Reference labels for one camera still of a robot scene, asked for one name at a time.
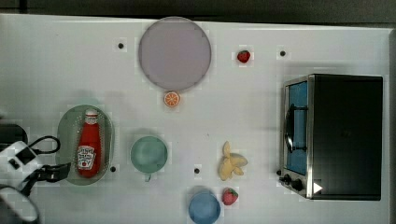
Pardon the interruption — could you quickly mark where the green oval strainer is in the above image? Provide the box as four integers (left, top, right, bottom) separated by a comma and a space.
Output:
56, 105, 114, 186

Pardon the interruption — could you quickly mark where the green mug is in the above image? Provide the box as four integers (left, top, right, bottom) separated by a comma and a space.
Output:
130, 136, 168, 182

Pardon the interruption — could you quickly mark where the black toaster oven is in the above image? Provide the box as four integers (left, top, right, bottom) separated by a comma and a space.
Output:
276, 74, 384, 201

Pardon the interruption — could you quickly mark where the grey round plate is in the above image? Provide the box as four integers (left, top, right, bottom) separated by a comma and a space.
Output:
138, 17, 212, 91

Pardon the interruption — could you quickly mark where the blue bowl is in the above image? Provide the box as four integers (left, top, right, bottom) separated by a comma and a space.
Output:
188, 188, 221, 224

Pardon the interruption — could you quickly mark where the red strawberry near plate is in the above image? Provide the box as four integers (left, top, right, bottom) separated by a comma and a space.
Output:
237, 50, 250, 63

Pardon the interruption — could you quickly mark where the red ketchup bottle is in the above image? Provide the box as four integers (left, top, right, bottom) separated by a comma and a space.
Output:
77, 108, 101, 178

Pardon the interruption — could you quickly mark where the orange slice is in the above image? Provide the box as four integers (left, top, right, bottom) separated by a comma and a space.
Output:
163, 91, 180, 107

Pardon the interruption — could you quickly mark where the peeled banana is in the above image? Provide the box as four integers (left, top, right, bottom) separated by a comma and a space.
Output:
219, 141, 248, 181

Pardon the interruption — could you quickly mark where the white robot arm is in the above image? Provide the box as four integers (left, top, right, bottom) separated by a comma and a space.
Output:
0, 141, 71, 224

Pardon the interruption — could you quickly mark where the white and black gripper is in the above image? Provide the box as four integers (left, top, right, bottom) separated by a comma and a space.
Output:
21, 162, 71, 196

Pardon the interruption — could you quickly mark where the red strawberry near bowl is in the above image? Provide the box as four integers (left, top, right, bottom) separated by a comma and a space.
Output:
222, 188, 239, 205

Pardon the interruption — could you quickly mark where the large black cylinder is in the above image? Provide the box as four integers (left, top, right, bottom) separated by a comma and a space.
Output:
0, 124, 28, 145

